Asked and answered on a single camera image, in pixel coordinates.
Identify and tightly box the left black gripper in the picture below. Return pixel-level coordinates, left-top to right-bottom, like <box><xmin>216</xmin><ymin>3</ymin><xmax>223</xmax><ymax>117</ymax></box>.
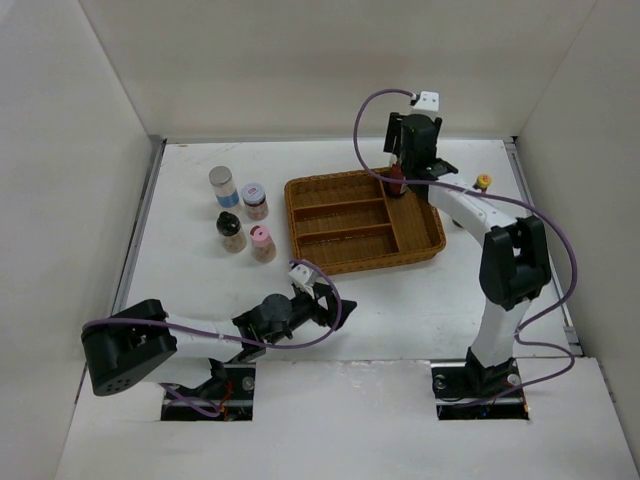
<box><xmin>266</xmin><ymin>282</ymin><xmax>355</xmax><ymax>345</ymax></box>

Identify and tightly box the tall red-label sauce bottle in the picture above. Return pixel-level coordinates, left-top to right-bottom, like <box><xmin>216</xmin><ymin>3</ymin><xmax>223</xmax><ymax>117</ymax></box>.
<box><xmin>385</xmin><ymin>162</ymin><xmax>407</xmax><ymax>198</ymax></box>

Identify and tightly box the green-label yellow-cap sauce bottle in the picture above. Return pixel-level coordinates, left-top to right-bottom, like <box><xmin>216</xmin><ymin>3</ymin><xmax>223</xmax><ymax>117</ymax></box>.
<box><xmin>452</xmin><ymin>173</ymin><xmax>494</xmax><ymax>229</ymax></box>

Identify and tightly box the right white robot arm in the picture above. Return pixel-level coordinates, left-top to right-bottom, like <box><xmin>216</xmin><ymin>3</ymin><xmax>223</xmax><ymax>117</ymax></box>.
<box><xmin>383</xmin><ymin>112</ymin><xmax>551</xmax><ymax>401</ymax></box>

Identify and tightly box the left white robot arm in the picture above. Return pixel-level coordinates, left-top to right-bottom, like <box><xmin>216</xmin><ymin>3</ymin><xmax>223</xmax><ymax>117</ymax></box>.
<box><xmin>81</xmin><ymin>284</ymin><xmax>357</xmax><ymax>399</ymax></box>

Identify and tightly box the pink-cap spice shaker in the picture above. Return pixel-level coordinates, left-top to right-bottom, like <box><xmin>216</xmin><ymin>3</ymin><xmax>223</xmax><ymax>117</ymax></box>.
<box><xmin>250</xmin><ymin>225</ymin><xmax>276</xmax><ymax>263</ymax></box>

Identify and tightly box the brown wicker divided tray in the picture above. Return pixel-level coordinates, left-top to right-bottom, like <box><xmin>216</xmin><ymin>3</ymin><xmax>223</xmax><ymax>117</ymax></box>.
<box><xmin>284</xmin><ymin>170</ymin><xmax>446</xmax><ymax>275</ymax></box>

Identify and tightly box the black-cap spice shaker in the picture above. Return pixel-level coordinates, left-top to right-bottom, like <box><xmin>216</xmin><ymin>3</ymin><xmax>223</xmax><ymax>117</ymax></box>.
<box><xmin>216</xmin><ymin>211</ymin><xmax>247</xmax><ymax>253</ymax></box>

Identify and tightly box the red-white-lid spice jar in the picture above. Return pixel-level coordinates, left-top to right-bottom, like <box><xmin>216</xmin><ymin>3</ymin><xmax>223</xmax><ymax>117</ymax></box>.
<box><xmin>241</xmin><ymin>183</ymin><xmax>268</xmax><ymax>221</ymax></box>

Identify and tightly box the silver-lid blue-label jar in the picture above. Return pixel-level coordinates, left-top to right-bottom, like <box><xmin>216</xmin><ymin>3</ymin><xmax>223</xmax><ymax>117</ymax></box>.
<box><xmin>209</xmin><ymin>166</ymin><xmax>239</xmax><ymax>209</ymax></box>

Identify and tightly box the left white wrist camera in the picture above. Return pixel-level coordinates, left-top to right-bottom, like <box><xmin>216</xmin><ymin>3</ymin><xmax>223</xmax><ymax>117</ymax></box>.
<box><xmin>288</xmin><ymin>264</ymin><xmax>318</xmax><ymax>297</ymax></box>

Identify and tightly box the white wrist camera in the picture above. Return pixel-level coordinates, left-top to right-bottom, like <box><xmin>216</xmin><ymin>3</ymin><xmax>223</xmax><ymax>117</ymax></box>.
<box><xmin>410</xmin><ymin>91</ymin><xmax>440</xmax><ymax>115</ymax></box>
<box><xmin>288</xmin><ymin>264</ymin><xmax>318</xmax><ymax>297</ymax></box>

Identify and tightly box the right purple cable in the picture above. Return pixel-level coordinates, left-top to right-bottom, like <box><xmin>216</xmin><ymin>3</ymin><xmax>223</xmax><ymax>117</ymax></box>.
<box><xmin>352</xmin><ymin>88</ymin><xmax>580</xmax><ymax>409</ymax></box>

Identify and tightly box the purple cable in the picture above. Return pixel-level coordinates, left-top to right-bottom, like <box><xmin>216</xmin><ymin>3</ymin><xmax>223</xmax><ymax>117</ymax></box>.
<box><xmin>352</xmin><ymin>88</ymin><xmax>580</xmax><ymax>409</ymax></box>
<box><xmin>81</xmin><ymin>258</ymin><xmax>346</xmax><ymax>351</ymax></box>

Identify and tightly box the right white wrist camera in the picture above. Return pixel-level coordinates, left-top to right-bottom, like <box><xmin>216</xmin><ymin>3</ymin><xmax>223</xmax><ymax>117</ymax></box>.
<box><xmin>410</xmin><ymin>91</ymin><xmax>440</xmax><ymax>115</ymax></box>

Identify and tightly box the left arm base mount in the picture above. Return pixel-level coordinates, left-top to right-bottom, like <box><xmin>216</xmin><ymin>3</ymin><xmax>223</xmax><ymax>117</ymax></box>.
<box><xmin>160</xmin><ymin>360</ymin><xmax>256</xmax><ymax>422</ymax></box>

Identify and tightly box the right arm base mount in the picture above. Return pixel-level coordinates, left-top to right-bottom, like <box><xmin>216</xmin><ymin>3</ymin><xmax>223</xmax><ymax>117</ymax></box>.
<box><xmin>431</xmin><ymin>360</ymin><xmax>529</xmax><ymax>421</ymax></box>

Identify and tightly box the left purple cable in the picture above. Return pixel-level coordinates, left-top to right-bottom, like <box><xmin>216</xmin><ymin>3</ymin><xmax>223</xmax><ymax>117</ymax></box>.
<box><xmin>81</xmin><ymin>258</ymin><xmax>346</xmax><ymax>351</ymax></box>

